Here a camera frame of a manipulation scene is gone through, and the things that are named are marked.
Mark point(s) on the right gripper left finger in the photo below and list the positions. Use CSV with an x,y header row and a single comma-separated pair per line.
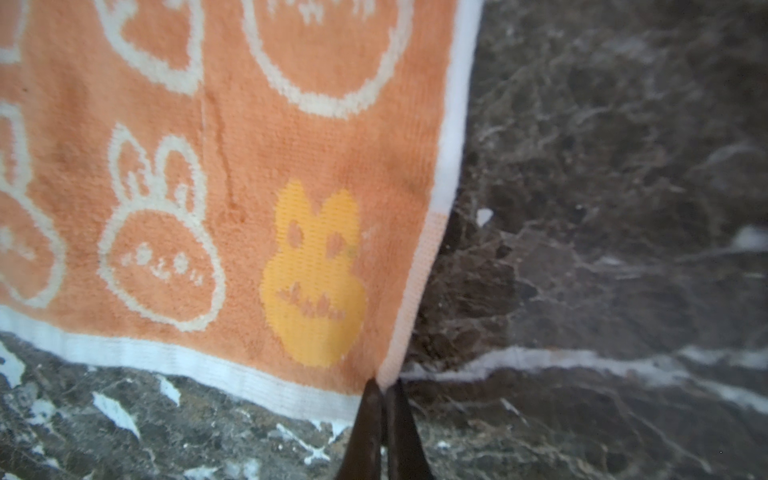
x,y
362,458

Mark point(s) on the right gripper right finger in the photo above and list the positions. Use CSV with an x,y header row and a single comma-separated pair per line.
x,y
406,456

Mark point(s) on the orange patterned towel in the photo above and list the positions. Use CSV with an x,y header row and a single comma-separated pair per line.
x,y
250,194

